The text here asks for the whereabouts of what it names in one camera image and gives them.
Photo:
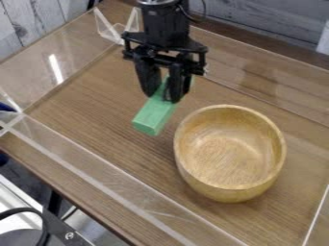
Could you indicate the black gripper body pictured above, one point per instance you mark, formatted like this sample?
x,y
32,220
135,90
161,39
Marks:
x,y
164,36

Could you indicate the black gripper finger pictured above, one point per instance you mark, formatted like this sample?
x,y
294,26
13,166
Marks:
x,y
148,75
177,83

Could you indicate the green rectangular block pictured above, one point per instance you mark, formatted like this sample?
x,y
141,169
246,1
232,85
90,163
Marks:
x,y
155,113

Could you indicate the wooden brown bowl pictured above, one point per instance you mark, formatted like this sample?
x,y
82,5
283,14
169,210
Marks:
x,y
230,152

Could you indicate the blue object at left edge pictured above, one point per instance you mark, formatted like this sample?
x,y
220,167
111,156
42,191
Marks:
x,y
4,107

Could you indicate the black table leg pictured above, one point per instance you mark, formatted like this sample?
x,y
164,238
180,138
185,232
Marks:
x,y
54,203

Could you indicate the clear acrylic enclosure wall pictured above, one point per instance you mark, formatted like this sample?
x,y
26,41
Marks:
x,y
74,92

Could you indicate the black metal bracket with screw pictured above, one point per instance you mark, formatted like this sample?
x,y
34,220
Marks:
x,y
54,229

